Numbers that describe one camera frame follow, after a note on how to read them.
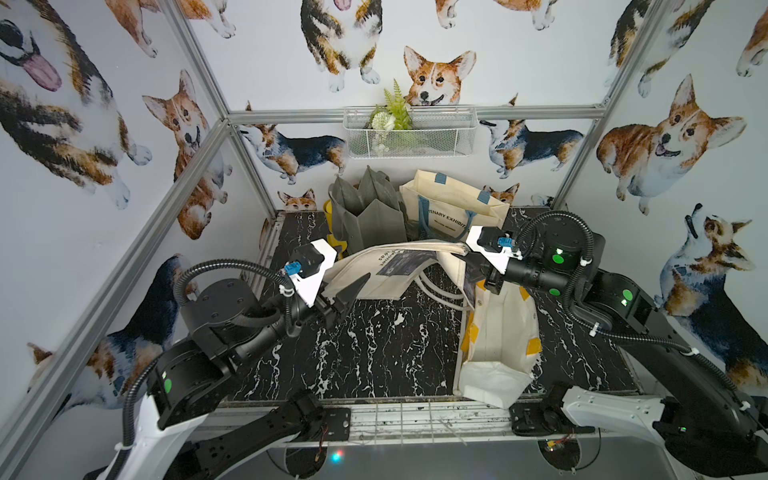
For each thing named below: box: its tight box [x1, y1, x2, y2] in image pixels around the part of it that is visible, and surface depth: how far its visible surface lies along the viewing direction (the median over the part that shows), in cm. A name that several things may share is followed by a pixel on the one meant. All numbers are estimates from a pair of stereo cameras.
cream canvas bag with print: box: [322, 240, 475, 309], surface depth 62 cm
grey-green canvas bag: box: [328, 166, 407, 255], surface depth 93 cm
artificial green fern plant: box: [366, 78, 413, 155], surface depth 86 cm
